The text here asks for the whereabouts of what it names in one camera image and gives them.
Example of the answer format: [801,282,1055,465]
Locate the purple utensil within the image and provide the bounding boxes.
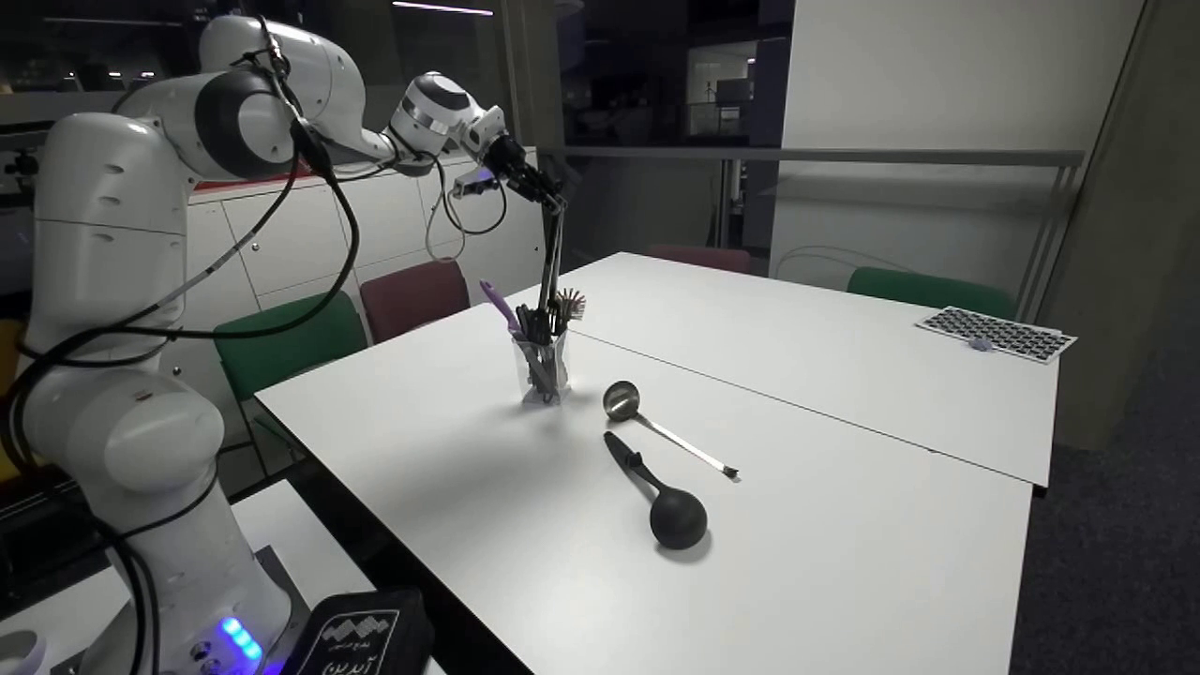
[475,276,526,341]

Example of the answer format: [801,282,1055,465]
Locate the black control box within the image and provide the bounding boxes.
[281,589,436,675]

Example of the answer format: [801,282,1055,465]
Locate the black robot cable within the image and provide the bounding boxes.
[0,15,366,501]

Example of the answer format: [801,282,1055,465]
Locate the grey metal railing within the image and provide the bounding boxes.
[540,141,1088,320]

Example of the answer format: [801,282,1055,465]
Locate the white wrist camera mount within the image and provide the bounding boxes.
[451,166,505,201]

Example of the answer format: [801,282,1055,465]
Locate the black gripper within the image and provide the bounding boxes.
[482,126,578,222]

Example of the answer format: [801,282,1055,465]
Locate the green chair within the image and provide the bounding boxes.
[212,287,373,405]
[845,262,1018,321]

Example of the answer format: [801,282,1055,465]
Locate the red chair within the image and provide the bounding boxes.
[642,241,762,276]
[355,259,473,345]

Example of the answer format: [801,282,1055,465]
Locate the reddish brown brush utensil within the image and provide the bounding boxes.
[555,286,590,332]

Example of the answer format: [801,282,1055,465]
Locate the clear cutlery holder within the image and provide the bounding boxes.
[508,321,572,409]

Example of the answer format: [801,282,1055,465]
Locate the small metal strainer spoon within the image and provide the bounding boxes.
[598,380,741,485]

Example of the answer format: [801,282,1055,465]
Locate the black ladle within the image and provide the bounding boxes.
[598,427,713,555]

